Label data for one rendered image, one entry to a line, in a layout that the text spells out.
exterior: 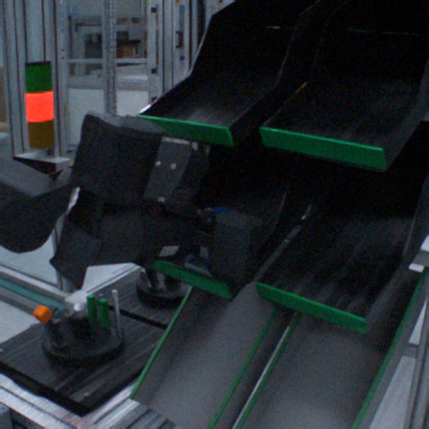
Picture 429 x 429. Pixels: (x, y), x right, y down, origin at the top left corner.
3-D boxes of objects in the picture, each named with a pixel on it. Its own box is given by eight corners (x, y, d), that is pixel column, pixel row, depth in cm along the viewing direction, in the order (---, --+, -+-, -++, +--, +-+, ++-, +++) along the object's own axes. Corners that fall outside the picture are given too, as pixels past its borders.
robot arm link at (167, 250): (194, 296, 46) (206, 220, 45) (63, 239, 57) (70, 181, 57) (255, 284, 52) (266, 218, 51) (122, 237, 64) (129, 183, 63)
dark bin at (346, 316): (366, 337, 52) (359, 285, 47) (259, 298, 60) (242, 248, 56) (465, 169, 66) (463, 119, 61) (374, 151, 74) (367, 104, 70)
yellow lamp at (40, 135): (40, 149, 96) (38, 123, 95) (23, 146, 99) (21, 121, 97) (60, 144, 100) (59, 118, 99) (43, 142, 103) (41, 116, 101)
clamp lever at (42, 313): (59, 349, 84) (40, 316, 79) (51, 345, 85) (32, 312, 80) (73, 332, 86) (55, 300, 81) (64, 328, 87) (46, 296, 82)
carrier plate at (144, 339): (89, 417, 75) (87, 405, 74) (-14, 362, 87) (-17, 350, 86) (184, 346, 94) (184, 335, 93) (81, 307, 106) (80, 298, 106)
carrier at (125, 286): (189, 342, 95) (188, 276, 91) (87, 304, 107) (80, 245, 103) (257, 289, 115) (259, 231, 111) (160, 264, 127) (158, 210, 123)
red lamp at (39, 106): (38, 122, 95) (37, 94, 93) (21, 121, 97) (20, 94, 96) (59, 117, 99) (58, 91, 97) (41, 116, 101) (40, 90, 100)
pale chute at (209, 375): (220, 450, 64) (202, 444, 61) (146, 406, 72) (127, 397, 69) (325, 253, 72) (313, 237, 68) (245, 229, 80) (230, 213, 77)
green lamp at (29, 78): (37, 94, 93) (36, 66, 92) (19, 93, 96) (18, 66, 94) (57, 90, 97) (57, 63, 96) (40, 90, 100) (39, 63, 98)
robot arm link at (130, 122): (-7, 238, 44) (25, 101, 41) (16, 208, 52) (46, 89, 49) (122, 278, 46) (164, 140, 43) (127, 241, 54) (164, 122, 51)
